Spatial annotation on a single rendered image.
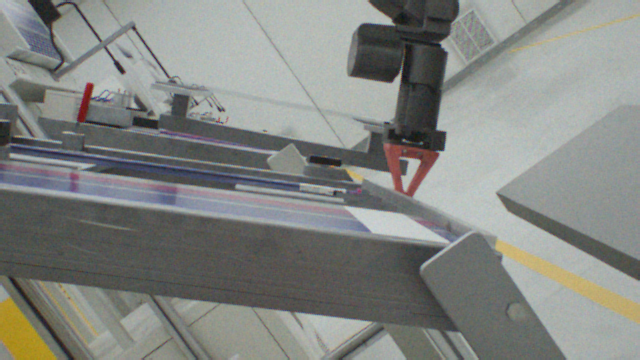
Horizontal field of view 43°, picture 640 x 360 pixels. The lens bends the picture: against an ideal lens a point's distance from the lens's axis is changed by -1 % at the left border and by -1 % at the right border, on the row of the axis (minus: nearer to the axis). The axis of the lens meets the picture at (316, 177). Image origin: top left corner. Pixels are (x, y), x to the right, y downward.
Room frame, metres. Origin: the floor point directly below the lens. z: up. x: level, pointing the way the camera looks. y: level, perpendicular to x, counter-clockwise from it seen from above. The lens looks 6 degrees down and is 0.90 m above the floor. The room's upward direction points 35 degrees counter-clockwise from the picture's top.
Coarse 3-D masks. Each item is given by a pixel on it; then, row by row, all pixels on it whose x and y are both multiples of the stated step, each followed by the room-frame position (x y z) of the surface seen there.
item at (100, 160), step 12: (12, 144) 1.05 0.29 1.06; (60, 156) 1.04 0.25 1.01; (72, 156) 1.04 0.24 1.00; (84, 156) 1.04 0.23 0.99; (96, 156) 1.05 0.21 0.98; (132, 168) 1.05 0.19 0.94; (144, 168) 1.05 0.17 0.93; (156, 168) 1.05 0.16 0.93; (168, 168) 1.05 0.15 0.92; (180, 168) 1.05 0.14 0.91; (216, 180) 1.05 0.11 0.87; (228, 180) 1.05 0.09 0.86; (240, 180) 1.05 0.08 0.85; (252, 180) 1.05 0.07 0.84; (264, 180) 1.05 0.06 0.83; (348, 192) 1.05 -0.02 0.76; (360, 192) 1.05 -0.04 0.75
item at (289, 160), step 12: (276, 156) 1.53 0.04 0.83; (288, 156) 1.53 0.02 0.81; (300, 156) 1.53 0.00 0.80; (276, 168) 1.53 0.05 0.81; (288, 168) 1.53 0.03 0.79; (300, 168) 1.53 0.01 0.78; (384, 324) 1.53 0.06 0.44; (396, 336) 1.53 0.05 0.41; (408, 336) 1.53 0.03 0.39; (420, 336) 1.53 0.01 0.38; (408, 348) 1.53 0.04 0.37; (420, 348) 1.53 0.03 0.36; (432, 348) 1.53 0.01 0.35
